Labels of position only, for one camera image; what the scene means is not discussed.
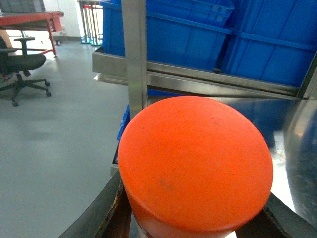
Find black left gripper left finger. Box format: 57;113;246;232
60;172;131;238

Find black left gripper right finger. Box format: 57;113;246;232
235;194;317;238

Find orange cylindrical capacitor 4680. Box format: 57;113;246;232
118;96;273;238

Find black office chair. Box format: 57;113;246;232
0;37;52;107

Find blue plastic crate right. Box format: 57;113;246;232
221;0;317;87

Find blue plastic crate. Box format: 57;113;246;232
221;0;317;87
100;1;232;71

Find blue plastic crate left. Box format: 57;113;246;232
100;1;232;71

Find stainless steel shelf frame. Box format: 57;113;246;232
93;0;317;117

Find red metal frame table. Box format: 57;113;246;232
0;11;64;58

